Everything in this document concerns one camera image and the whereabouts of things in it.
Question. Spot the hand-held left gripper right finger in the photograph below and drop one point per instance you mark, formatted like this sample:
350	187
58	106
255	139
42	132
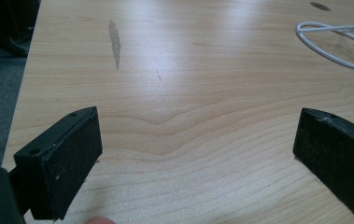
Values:
336	155

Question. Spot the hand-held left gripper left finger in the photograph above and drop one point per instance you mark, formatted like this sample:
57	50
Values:
62	161

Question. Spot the dark round table grommet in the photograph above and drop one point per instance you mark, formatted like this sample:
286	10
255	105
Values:
320	6

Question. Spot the black equipment stand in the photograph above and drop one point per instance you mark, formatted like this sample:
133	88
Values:
6	21

